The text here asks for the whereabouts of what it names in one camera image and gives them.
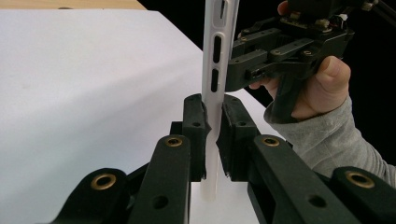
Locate blue phone case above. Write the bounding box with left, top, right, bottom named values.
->
left=199, top=0, right=241, bottom=203

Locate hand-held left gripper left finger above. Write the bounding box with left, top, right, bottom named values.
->
left=181, top=92, right=210, bottom=183

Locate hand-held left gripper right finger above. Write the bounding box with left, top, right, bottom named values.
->
left=216, top=93, right=262, bottom=183

